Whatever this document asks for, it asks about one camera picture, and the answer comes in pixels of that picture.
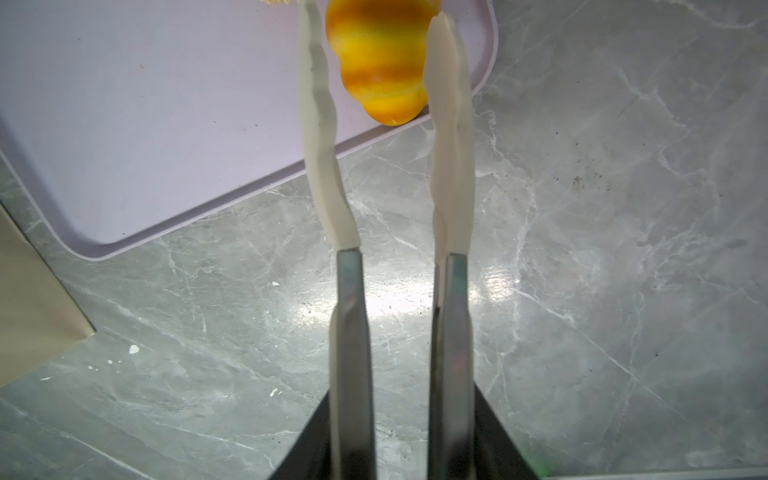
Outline striped yellow bun fake bread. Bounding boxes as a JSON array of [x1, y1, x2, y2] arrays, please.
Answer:
[[325, 0, 441, 126]]

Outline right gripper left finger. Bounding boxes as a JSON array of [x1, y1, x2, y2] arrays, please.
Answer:
[[272, 1, 377, 479]]

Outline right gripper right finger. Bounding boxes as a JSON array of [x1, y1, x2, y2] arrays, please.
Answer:
[[422, 11, 541, 480]]

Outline blue checkered paper bag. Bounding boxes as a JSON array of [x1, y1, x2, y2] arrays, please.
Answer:
[[1, 210, 96, 386]]

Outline lilac plastic tray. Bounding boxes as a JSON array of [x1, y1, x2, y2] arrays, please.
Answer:
[[0, 0, 500, 262]]

